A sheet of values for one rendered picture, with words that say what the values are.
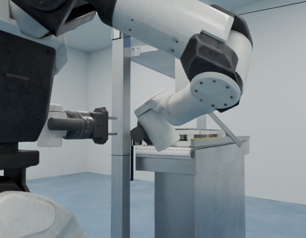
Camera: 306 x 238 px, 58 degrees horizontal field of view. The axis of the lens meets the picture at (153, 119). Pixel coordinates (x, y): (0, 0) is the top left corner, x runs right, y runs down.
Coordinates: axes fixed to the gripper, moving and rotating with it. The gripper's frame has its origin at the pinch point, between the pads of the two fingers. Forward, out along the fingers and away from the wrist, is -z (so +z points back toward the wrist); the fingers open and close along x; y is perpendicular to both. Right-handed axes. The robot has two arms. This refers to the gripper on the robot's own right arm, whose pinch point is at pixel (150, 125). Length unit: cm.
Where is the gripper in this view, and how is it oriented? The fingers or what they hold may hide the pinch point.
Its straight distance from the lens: 89.7
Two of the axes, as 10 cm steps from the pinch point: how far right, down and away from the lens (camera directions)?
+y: 10.0, 0.0, 0.6
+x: 0.0, 10.0, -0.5
